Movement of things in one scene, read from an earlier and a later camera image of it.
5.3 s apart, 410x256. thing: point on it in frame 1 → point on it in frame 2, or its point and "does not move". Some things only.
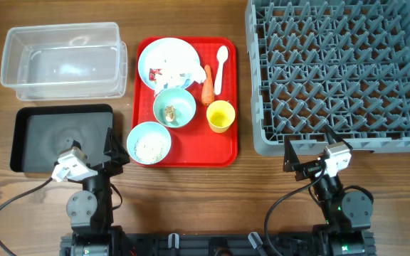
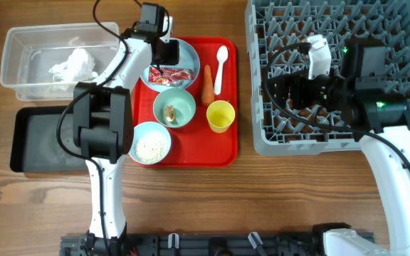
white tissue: (178, 65) → (78, 67)
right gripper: (291, 162) → (298, 82)
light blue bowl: (149, 143) does not move
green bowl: (174, 107) does not move
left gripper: (109, 150) → (176, 59)
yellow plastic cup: (220, 114) does not move
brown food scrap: (169, 113) does not move
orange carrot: (207, 89) does not move
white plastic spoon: (222, 54) does not move
